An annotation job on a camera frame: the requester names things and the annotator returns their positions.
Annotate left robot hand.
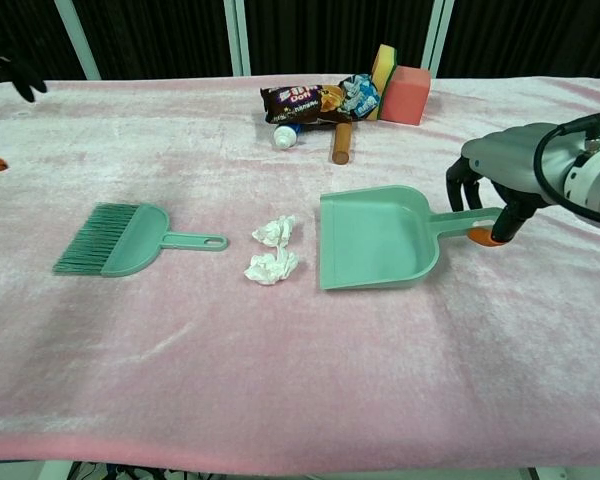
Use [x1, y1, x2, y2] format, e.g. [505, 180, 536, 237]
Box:
[0, 55, 48, 173]

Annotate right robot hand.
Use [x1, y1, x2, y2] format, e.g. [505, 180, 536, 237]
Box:
[445, 123, 574, 249]

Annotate teal plastic dustpan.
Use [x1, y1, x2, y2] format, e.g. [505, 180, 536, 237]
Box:
[318, 184, 504, 292]

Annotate teal hand broom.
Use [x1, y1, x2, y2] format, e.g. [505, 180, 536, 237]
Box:
[52, 202, 230, 279]

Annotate white tissue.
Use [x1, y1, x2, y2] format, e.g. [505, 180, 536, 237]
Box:
[251, 214, 300, 247]
[243, 247, 300, 287]

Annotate pink sponge block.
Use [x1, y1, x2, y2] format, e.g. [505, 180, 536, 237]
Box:
[380, 64, 433, 126]

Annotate black pleated curtain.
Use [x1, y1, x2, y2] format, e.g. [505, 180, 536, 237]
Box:
[0, 0, 600, 86]

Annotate yellow green sponge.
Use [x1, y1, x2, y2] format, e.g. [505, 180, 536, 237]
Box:
[371, 43, 401, 121]

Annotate blue white snack packet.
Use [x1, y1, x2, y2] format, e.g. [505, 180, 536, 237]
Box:
[338, 73, 384, 121]

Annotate brown wooden cylinder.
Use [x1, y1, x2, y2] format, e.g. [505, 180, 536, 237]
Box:
[330, 122, 355, 165]

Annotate brown snack packet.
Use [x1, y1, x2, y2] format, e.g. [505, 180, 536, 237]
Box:
[259, 83, 354, 126]

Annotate pink plush blanket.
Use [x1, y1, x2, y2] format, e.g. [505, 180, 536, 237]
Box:
[0, 77, 600, 474]

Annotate pale green frame post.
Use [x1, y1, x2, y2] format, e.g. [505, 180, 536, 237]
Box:
[422, 0, 455, 79]
[54, 0, 102, 81]
[223, 0, 253, 77]

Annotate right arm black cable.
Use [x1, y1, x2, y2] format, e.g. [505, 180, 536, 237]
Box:
[533, 112, 600, 224]

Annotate tangled floor cables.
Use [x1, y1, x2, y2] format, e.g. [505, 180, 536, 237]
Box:
[69, 462, 149, 480]

